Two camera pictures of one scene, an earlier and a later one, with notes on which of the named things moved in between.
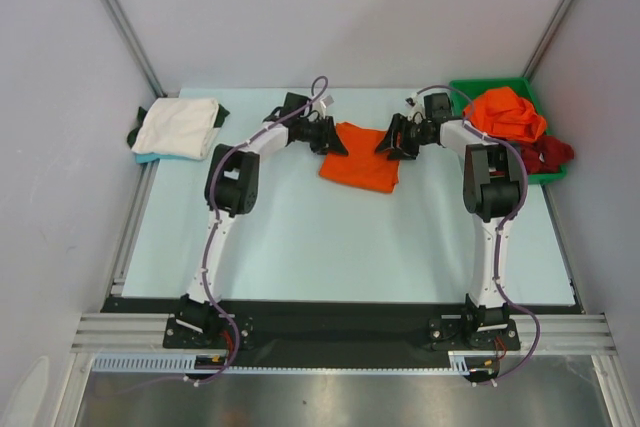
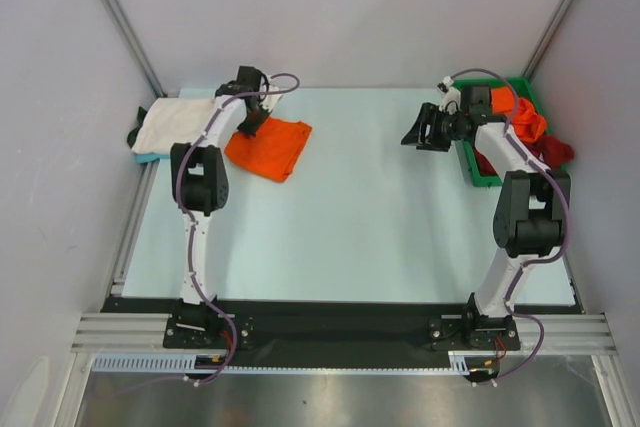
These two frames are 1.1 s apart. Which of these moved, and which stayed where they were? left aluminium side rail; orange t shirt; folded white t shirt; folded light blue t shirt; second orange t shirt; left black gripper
Moved: left black gripper; orange t shirt
Stayed: folded light blue t shirt; left aluminium side rail; folded white t shirt; second orange t shirt
